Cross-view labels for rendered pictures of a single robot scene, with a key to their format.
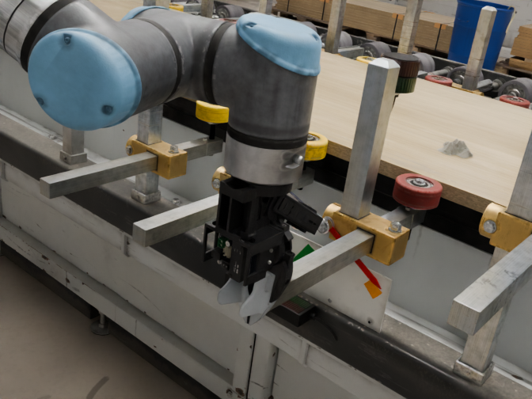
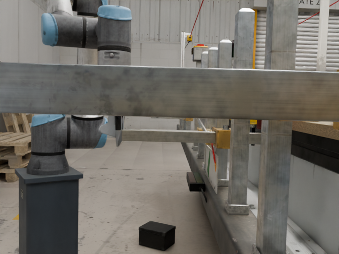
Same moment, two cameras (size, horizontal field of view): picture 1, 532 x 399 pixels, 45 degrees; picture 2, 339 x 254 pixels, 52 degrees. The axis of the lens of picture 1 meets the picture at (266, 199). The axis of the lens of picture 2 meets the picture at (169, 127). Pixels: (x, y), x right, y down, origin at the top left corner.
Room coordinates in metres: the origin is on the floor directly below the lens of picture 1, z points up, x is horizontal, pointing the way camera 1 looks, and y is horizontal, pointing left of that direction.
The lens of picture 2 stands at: (0.22, -0.86, 0.94)
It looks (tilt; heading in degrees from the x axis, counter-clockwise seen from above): 4 degrees down; 53
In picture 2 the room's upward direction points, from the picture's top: 2 degrees clockwise
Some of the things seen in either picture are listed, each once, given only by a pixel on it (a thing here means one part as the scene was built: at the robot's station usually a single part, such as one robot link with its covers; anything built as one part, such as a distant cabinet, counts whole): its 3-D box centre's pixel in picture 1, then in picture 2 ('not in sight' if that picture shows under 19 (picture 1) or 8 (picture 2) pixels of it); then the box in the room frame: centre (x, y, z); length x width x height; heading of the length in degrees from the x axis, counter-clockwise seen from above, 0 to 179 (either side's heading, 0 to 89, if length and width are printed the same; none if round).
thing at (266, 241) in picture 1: (252, 222); not in sight; (0.68, 0.01, 0.97); 0.09 x 0.08 x 0.12; 143
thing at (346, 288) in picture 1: (319, 273); (210, 166); (0.96, -0.11, 0.75); 0.26 x 0.01 x 0.10; 53
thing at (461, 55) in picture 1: (478, 39); not in sight; (6.61, -1.86, 0.36); 0.59 x 0.57 x 0.73; 145
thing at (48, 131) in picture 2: not in sight; (50, 131); (0.77, 0.77, 0.79); 0.17 x 0.15 x 0.18; 161
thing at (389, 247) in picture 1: (364, 230); (223, 136); (0.95, -0.16, 0.85); 0.13 x 0.06 x 0.05; 53
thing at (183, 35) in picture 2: not in sight; (185, 78); (2.67, 2.08, 1.20); 0.15 x 0.12 x 1.00; 53
